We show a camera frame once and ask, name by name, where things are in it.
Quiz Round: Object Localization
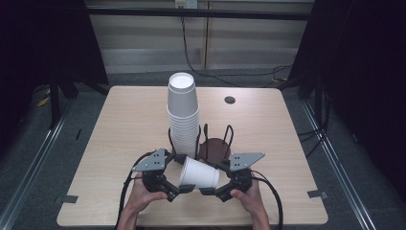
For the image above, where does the black floor cable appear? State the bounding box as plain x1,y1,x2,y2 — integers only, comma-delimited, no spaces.
297,85,330,158

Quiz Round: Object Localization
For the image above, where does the black metal stand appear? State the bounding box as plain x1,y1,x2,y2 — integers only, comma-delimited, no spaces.
47,71,80,130
297,71,328,132

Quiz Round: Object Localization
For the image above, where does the metal floor rail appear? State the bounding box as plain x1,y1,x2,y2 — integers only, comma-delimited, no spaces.
0,97,76,230
301,100,379,230

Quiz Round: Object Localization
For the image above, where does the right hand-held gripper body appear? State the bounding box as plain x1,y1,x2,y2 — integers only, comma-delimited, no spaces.
214,151,266,203

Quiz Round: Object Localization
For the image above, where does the black power cable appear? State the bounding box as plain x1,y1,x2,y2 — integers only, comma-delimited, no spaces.
179,14,295,89

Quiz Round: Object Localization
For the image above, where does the white wall power outlet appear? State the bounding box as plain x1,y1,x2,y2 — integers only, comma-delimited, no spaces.
174,0,199,10

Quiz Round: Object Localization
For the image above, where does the person's left hand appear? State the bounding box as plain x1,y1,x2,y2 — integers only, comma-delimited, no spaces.
125,172,169,215

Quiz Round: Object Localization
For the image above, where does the right hand-held gripper cable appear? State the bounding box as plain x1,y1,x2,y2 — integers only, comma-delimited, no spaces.
250,170,285,230

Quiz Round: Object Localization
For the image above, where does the left hand-held gripper cable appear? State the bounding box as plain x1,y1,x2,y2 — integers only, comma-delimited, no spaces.
114,150,157,230

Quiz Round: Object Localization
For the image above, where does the black wire cup holder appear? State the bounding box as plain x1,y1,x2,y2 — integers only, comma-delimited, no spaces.
196,123,236,165
168,124,203,166

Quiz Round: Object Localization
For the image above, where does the hand-held gripper cable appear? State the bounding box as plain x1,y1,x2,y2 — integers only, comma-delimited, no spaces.
250,170,285,230
114,150,157,230

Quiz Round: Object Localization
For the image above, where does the grey tape strip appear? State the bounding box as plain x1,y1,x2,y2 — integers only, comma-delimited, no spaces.
306,189,329,199
54,194,79,205

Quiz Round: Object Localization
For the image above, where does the stack of white paper cups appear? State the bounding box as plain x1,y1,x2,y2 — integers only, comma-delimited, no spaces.
166,72,201,160

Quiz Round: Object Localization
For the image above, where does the single white paper cup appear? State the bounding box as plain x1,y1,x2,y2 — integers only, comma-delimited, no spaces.
178,155,221,191

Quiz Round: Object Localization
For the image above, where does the black curtain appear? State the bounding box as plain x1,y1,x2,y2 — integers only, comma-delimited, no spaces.
286,0,406,193
0,0,110,151

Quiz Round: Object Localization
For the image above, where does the black-edged desk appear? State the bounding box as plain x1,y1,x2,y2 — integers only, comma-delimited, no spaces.
85,7,316,22

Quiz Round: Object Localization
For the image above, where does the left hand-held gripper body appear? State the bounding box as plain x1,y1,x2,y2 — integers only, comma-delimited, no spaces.
131,148,180,203

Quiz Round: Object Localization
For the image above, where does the person's right hand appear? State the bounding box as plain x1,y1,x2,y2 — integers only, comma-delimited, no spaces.
229,176,266,219

